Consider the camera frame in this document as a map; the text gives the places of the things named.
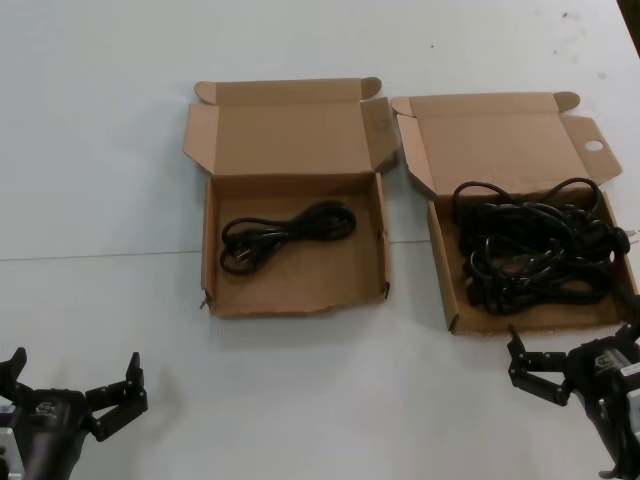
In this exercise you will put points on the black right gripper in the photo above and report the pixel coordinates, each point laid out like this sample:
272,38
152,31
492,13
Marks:
600,380

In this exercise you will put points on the open brown cardboard box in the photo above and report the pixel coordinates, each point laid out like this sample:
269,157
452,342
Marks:
300,290

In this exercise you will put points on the cardboard box with holed flap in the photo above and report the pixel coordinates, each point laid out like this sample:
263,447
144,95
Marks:
500,140

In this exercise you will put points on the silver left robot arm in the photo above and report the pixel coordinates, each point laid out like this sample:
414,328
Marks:
7,450

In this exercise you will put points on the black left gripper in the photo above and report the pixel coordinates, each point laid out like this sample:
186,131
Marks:
50,415

